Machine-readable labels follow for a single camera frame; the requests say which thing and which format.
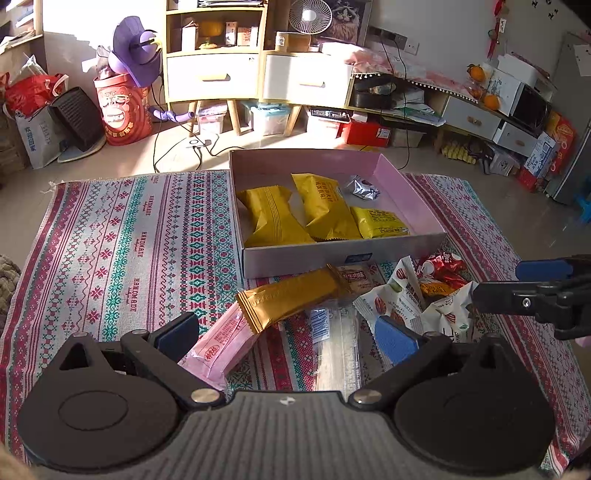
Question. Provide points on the white wooden drawer cabinet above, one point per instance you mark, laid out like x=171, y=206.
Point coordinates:
x=226, y=51

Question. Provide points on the orange white snack packet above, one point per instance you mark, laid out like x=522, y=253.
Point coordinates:
x=436, y=288

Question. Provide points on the yellow logo snack bag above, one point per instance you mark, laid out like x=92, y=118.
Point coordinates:
x=325, y=210

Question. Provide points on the patterned woven tablecloth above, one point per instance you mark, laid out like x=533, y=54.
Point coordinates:
x=112, y=256

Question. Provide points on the wall power strip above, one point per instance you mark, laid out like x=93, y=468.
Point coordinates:
x=387, y=37

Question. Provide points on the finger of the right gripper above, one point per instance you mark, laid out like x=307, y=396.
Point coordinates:
x=538, y=299
x=553, y=269

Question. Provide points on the large yellow pillow snack bag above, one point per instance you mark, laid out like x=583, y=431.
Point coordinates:
x=273, y=222

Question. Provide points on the low TV console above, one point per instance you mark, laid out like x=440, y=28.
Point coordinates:
x=443, y=105

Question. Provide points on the black space heater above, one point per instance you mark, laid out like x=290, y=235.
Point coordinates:
x=79, y=117

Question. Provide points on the gold long snack bar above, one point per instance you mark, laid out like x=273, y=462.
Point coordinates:
x=270, y=303

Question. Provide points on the red cartoon bucket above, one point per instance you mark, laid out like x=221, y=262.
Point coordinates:
x=124, y=108

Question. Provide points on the small silver snack packet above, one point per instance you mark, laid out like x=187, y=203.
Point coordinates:
x=361, y=188

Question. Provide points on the small brown cake packet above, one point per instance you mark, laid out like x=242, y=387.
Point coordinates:
x=362, y=277

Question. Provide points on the purple toy hat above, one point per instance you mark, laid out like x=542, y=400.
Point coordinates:
x=136, y=51

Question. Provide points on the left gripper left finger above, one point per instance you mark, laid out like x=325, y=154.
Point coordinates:
x=106, y=405

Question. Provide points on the pink long snack packet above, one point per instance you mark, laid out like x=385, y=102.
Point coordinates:
x=220, y=349

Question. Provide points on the clear plastic storage bin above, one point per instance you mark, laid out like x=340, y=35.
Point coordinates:
x=269, y=119

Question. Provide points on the red plastic bag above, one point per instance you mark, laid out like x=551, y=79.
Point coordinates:
x=27, y=96

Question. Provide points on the yellow bottle pack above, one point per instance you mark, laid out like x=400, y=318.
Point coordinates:
x=455, y=150

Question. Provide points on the white nut snack bag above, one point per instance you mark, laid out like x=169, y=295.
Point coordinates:
x=453, y=316

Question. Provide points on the microwave oven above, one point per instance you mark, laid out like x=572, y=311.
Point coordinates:
x=530, y=110

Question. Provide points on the cream biscuit packet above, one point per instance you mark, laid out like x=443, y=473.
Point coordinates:
x=335, y=339

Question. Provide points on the red box under console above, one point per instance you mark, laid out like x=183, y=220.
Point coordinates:
x=370, y=134

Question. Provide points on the white pecan kernel bag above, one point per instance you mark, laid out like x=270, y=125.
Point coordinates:
x=399, y=299

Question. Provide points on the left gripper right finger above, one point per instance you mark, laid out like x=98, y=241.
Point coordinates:
x=467, y=408

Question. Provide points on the red crinkled snack bag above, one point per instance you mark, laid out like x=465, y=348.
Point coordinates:
x=443, y=267

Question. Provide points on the orange fruit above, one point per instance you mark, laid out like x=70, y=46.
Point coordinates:
x=491, y=101
x=476, y=73

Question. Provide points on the cat picture frame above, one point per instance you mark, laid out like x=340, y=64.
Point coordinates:
x=350, y=21

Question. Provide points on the white desk fan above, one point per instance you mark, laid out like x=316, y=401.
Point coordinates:
x=310, y=16

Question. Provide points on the white paper shopping bag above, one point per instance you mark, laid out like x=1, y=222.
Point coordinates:
x=43, y=137

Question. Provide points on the pink cardboard box tray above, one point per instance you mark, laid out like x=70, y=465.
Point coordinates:
x=297, y=210

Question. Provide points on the yellow snack packet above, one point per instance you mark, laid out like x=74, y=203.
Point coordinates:
x=375, y=223

